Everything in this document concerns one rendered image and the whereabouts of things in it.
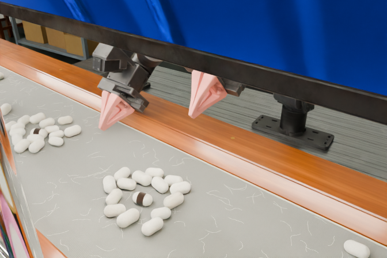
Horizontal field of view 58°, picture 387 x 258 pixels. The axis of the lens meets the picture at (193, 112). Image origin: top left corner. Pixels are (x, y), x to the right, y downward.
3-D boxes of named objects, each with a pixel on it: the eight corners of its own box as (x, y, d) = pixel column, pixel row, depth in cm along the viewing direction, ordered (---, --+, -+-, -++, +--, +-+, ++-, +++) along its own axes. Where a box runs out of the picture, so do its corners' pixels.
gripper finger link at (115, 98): (97, 126, 68) (122, 86, 70) (76, 116, 72) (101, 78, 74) (118, 139, 74) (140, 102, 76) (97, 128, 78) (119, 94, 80)
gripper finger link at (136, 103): (105, 130, 67) (130, 90, 69) (83, 119, 71) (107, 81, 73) (125, 143, 72) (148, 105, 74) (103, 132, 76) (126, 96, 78)
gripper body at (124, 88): (128, 95, 69) (147, 65, 70) (97, 83, 74) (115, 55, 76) (145, 110, 74) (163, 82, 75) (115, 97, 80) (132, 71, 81)
